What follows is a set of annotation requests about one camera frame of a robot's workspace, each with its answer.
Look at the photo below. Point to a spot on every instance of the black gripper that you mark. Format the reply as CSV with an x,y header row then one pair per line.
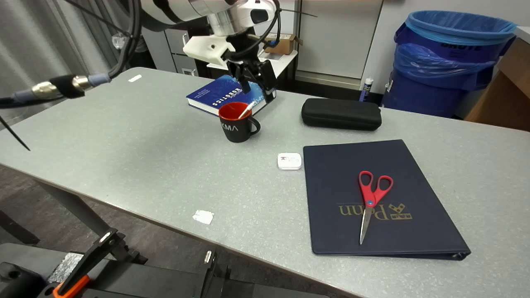
x,y
249,52

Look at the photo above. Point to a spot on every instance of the thin white pen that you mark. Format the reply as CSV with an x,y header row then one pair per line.
x,y
244,111

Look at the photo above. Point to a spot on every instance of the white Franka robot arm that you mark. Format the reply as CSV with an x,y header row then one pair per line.
x,y
177,9

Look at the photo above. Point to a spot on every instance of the black mug red inside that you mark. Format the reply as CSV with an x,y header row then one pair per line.
x,y
236,131

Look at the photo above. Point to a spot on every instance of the white side table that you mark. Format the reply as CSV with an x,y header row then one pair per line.
x,y
281,65

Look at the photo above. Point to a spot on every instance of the blue hardcover book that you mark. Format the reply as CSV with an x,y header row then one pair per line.
x,y
213,96

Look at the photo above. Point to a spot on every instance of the open cardboard box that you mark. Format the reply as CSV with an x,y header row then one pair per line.
x,y
286,45

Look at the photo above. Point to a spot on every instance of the small white square device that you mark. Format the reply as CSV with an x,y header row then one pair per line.
x,y
289,161

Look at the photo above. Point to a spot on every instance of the black zippered case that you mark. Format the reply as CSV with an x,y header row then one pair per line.
x,y
340,115

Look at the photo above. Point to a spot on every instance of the gray filing cabinet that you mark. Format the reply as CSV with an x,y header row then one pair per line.
x,y
160,55

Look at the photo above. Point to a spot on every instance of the white capped blue bottle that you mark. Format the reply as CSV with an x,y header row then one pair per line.
x,y
367,91

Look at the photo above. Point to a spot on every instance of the white tape label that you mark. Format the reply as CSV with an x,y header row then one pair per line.
x,y
135,78
203,217

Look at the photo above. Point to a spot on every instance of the navy Penn binder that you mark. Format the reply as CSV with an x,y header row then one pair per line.
x,y
332,187

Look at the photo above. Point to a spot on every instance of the white plastic bag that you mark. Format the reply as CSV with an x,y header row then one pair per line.
x,y
120,42

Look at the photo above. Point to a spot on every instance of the blue trash bin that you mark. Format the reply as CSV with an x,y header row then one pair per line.
x,y
420,98

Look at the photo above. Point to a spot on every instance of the blue bin liner bag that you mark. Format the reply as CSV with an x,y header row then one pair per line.
x,y
448,52

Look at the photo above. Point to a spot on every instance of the gray curtain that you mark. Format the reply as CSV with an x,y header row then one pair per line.
x,y
56,50

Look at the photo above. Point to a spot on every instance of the gray table leg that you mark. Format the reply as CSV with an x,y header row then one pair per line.
x,y
77,209

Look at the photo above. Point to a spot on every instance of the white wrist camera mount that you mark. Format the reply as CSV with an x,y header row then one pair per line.
x,y
201,47

